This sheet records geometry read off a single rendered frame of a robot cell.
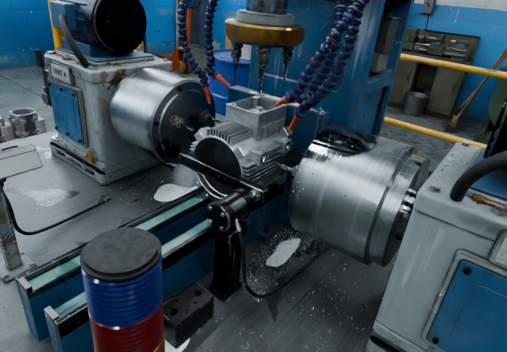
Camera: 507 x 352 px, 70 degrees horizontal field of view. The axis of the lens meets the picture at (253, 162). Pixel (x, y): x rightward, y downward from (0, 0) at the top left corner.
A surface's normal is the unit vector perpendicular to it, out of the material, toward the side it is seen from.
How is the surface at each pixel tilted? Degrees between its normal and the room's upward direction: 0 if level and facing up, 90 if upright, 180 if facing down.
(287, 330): 0
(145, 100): 54
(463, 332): 90
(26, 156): 64
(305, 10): 90
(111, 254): 0
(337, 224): 92
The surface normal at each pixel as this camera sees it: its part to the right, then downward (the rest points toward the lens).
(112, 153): 0.79, 0.33
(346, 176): -0.42, -0.33
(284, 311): 0.08, -0.89
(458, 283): -0.61, 0.30
